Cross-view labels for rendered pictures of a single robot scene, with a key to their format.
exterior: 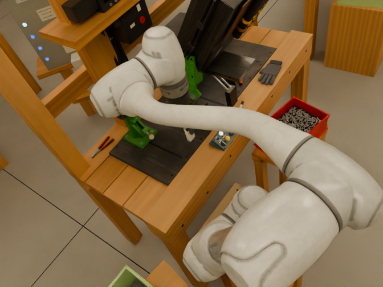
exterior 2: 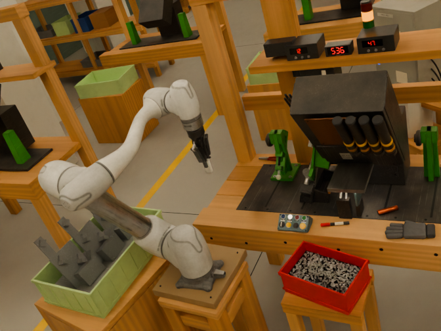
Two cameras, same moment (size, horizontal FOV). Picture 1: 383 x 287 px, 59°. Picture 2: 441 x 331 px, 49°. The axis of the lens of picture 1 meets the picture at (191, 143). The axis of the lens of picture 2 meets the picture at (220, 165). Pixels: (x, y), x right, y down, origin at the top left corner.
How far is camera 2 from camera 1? 1.89 m
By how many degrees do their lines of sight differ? 58
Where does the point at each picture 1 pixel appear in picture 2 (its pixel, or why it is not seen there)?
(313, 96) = not seen: outside the picture
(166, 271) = not seen: hidden behind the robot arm
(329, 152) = (88, 171)
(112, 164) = (254, 172)
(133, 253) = (261, 266)
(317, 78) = not seen: outside the picture
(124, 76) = (153, 92)
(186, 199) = (222, 224)
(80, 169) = (241, 156)
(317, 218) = (54, 175)
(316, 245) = (47, 182)
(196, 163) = (260, 217)
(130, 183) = (237, 190)
